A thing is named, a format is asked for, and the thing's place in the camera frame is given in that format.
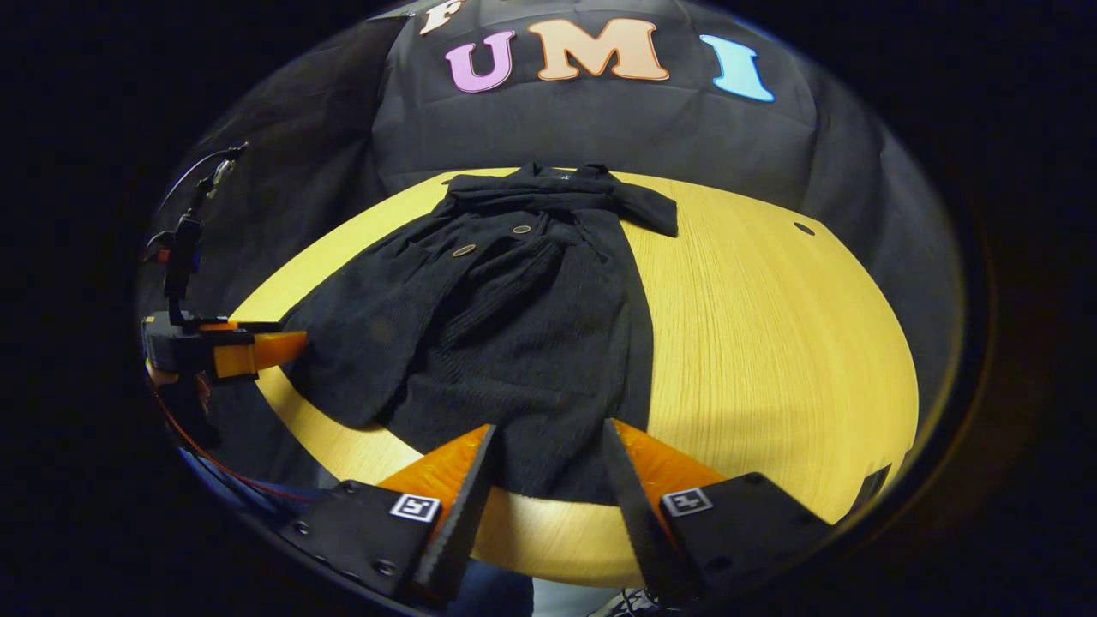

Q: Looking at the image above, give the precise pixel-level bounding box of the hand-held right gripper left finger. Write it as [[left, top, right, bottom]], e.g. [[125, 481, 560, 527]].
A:
[[279, 422, 501, 605]]

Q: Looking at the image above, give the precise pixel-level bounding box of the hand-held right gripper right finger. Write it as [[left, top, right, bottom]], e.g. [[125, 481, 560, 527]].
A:
[[602, 417, 833, 602]]

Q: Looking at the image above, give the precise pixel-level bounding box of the black buttoned coat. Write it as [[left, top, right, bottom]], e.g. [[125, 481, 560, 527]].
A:
[[281, 161, 680, 506]]

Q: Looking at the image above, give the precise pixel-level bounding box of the black backdrop cloth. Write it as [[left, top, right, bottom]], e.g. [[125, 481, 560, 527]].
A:
[[141, 0, 965, 404]]

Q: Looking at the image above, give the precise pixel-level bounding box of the thin red cable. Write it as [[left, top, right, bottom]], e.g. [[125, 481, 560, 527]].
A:
[[153, 390, 318, 505]]

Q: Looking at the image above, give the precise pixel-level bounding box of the thin black cable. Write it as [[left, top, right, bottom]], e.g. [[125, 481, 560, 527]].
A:
[[153, 146, 249, 224]]

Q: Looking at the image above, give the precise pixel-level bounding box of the black table edge bracket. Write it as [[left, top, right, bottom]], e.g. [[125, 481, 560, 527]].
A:
[[848, 463, 892, 515]]

